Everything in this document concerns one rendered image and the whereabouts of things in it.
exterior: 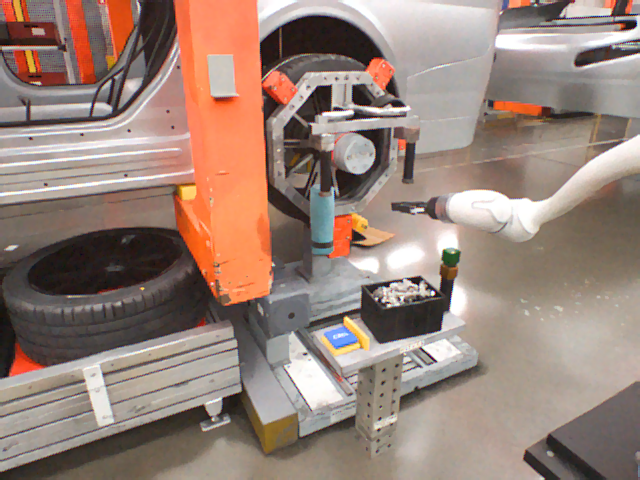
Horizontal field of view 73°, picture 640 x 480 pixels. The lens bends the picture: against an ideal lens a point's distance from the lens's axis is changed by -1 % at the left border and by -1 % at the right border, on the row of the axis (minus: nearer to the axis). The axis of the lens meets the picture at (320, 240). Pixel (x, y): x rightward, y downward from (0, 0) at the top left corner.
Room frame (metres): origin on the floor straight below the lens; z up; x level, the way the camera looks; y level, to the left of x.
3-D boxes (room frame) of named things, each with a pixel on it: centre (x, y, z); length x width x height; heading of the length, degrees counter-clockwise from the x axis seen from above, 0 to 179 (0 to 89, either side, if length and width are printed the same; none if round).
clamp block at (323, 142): (1.41, 0.00, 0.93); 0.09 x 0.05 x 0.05; 27
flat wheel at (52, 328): (1.39, 0.76, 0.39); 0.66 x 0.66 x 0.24
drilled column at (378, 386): (1.04, -0.18, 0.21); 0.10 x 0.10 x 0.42; 27
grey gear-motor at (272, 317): (1.50, 0.20, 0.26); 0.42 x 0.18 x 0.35; 27
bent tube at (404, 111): (1.60, -0.21, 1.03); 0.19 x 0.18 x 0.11; 27
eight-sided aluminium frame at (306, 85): (1.67, -0.06, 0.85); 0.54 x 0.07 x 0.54; 117
